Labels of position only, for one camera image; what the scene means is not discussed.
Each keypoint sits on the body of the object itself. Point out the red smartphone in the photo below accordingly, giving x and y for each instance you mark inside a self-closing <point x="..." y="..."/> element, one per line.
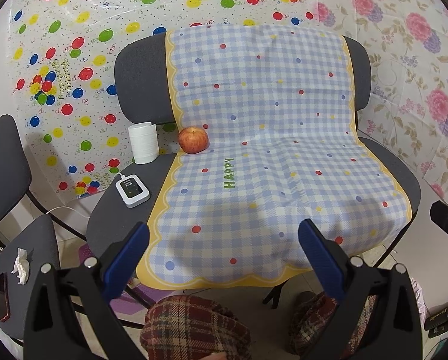
<point x="4" y="302"/>

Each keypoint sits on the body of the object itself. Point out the blue checked cloth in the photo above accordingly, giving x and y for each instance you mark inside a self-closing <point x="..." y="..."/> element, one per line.
<point x="269" y="149"/>

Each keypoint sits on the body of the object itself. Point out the white paper roll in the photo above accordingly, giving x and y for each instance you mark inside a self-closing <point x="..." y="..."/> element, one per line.
<point x="144" y="142"/>

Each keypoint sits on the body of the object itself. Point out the balloon pattern plastic sheet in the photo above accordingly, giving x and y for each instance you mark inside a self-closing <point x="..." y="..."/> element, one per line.
<point x="61" y="59"/>

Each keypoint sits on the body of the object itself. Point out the red apple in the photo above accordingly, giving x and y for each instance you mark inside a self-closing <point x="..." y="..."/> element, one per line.
<point x="193" y="140"/>

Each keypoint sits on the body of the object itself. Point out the crumpled white tissue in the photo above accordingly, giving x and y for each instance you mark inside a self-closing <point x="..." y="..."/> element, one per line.
<point x="21" y="266"/>

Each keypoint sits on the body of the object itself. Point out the plaid trousers right leg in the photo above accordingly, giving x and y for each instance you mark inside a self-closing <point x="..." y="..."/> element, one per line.
<point x="310" y="314"/>

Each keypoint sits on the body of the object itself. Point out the white digital timer device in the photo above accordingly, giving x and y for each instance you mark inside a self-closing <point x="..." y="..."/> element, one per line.
<point x="132" y="190"/>

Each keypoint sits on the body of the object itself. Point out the floral pattern plastic sheet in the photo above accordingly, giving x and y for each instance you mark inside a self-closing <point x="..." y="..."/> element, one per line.
<point x="407" y="44"/>

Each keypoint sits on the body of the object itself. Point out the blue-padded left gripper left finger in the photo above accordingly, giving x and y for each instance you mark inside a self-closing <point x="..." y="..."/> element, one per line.
<point x="52" y="329"/>

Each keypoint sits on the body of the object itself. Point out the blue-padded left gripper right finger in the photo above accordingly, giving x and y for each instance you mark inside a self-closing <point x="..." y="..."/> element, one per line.
<point x="393" y="330"/>

